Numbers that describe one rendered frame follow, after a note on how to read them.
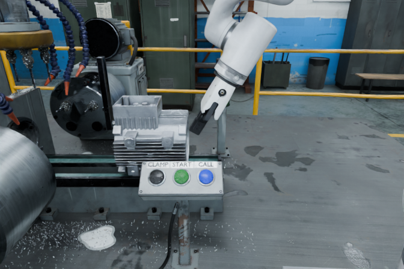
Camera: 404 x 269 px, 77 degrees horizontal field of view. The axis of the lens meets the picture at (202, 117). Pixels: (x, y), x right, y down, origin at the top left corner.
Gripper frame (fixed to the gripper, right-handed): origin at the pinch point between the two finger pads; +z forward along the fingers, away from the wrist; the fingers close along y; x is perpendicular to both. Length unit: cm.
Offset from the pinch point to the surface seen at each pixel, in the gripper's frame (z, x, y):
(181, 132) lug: 3.2, 2.9, -1.6
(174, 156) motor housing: 9.7, 1.7, -3.5
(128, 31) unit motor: -2, 40, 65
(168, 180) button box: 5.3, 3.4, -20.9
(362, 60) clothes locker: -112, -291, 424
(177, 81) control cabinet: 70, -1, 308
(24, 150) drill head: 14.8, 31.4, -18.9
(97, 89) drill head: 16.1, 33.6, 27.1
